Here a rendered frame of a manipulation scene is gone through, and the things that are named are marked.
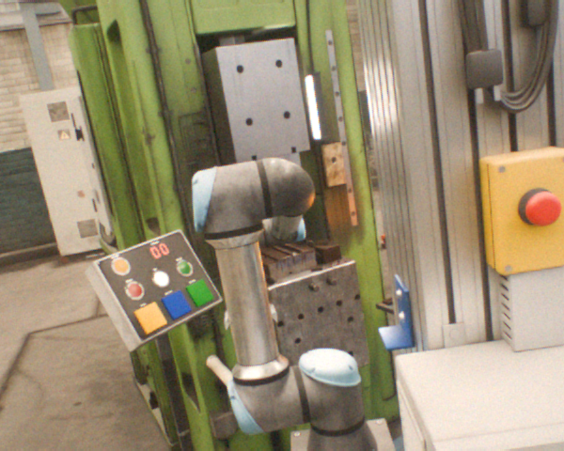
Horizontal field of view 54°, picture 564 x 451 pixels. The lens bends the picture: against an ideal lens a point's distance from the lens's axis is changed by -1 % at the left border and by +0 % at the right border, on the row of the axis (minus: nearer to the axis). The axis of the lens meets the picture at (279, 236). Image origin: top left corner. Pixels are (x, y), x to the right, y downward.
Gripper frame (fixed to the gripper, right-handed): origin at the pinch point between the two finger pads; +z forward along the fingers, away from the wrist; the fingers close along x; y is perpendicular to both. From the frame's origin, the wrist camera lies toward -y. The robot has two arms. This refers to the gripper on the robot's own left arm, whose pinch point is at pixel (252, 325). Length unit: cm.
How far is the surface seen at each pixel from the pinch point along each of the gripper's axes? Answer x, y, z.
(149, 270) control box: -29.3, -10.6, -18.8
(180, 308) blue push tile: -21.6, -7.1, -6.0
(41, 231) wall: -327, -568, 57
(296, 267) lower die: 15, -49, 0
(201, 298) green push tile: -16.1, -14.0, -6.0
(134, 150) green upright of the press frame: -44, -78, -52
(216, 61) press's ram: 0, -43, -79
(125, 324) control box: -35.7, 3.8, -7.7
